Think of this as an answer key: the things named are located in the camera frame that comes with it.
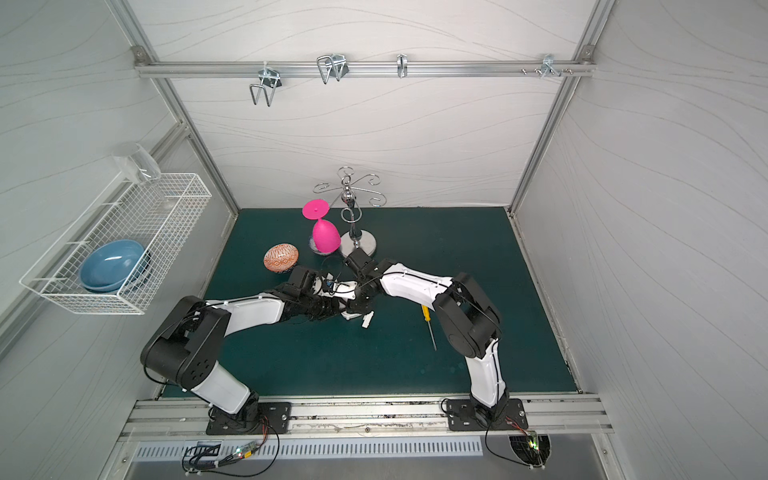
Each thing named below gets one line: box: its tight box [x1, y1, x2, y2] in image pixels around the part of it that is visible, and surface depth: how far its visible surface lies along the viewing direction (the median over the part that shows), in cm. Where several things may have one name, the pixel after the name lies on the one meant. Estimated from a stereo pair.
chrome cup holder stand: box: [313, 166, 387, 256], surface depth 90 cm
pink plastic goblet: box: [302, 199, 341, 254], surface depth 86 cm
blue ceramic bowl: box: [79, 239, 145, 293], surface depth 62 cm
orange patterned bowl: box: [263, 243, 299, 273], surface depth 106 cm
